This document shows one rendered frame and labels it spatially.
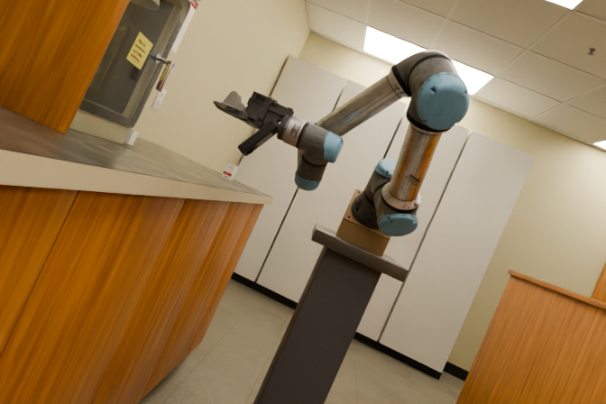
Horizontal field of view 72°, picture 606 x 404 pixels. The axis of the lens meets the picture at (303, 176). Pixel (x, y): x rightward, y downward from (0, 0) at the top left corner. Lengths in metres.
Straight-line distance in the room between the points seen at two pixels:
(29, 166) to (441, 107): 0.80
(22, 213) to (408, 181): 0.88
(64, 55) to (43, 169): 0.41
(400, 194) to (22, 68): 0.94
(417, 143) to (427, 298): 3.08
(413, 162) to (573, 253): 3.93
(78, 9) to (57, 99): 0.18
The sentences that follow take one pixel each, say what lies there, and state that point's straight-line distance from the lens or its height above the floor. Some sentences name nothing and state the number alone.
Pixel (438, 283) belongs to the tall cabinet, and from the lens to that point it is 4.09.
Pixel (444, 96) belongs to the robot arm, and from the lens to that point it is 1.00.
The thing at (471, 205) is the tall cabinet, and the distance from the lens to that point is 4.11.
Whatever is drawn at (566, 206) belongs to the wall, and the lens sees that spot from 4.93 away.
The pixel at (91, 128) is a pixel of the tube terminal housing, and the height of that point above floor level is 0.96.
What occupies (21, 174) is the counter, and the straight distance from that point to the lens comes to 0.57.
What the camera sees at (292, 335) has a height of 0.58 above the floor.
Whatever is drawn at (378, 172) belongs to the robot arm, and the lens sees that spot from 1.35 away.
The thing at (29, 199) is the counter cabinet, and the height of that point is 0.87.
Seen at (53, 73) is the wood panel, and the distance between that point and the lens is 0.97.
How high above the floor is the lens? 1.03
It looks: 2 degrees up
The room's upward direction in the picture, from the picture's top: 24 degrees clockwise
